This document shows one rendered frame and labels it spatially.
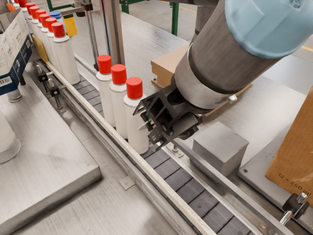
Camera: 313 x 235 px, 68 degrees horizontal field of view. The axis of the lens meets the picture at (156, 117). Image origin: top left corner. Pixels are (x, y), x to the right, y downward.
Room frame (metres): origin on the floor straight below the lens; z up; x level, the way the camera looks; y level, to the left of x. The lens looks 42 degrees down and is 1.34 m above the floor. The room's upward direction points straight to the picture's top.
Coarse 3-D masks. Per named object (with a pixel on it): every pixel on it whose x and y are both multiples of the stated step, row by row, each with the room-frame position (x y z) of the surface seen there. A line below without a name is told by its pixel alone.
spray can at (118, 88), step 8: (120, 64) 0.46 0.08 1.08; (112, 72) 0.44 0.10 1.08; (120, 72) 0.44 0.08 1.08; (112, 80) 0.45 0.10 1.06; (120, 80) 0.44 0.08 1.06; (112, 88) 0.43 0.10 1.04; (120, 88) 0.43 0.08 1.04; (112, 96) 0.43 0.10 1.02; (120, 96) 0.43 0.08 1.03; (112, 104) 0.44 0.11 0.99; (120, 104) 0.43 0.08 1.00; (120, 112) 0.43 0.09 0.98; (120, 120) 0.43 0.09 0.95; (120, 128) 0.43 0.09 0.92
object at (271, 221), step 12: (96, 72) 0.64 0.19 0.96; (180, 144) 0.34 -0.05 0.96; (192, 156) 0.31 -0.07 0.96; (204, 168) 0.28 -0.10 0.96; (216, 180) 0.25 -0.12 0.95; (228, 180) 0.25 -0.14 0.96; (240, 192) 0.22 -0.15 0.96; (252, 204) 0.20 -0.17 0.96; (264, 216) 0.18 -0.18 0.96; (276, 228) 0.16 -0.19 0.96
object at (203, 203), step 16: (96, 96) 0.62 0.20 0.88; (160, 160) 0.36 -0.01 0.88; (160, 176) 0.31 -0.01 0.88; (176, 176) 0.31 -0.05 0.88; (160, 192) 0.27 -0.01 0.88; (176, 192) 0.27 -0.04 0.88; (192, 192) 0.27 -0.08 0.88; (208, 192) 0.27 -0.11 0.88; (176, 208) 0.23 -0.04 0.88; (192, 208) 0.23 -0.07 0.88; (208, 208) 0.23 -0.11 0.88; (224, 208) 0.23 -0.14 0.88; (192, 224) 0.20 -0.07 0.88; (208, 224) 0.20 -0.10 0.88; (224, 224) 0.20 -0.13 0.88; (240, 224) 0.20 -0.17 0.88
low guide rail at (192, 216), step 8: (48, 64) 0.77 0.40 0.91; (56, 72) 0.72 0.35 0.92; (64, 80) 0.66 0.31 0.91; (72, 88) 0.62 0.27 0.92; (80, 96) 0.58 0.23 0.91; (88, 104) 0.53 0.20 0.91; (96, 112) 0.50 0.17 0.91; (104, 120) 0.47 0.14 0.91; (104, 128) 0.45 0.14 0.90; (112, 128) 0.43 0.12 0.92; (112, 136) 0.42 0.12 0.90; (120, 136) 0.41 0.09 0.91; (120, 144) 0.39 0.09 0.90; (128, 144) 0.38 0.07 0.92; (128, 152) 0.36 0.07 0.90; (136, 152) 0.35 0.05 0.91; (136, 160) 0.34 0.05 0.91; (144, 160) 0.33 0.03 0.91; (144, 168) 0.31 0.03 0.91; (152, 168) 0.31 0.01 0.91; (152, 176) 0.29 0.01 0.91; (160, 184) 0.27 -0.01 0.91; (168, 192) 0.25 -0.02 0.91; (176, 200) 0.23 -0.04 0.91; (184, 208) 0.22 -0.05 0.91; (192, 216) 0.20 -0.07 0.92; (200, 224) 0.19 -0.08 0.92; (208, 232) 0.17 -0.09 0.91
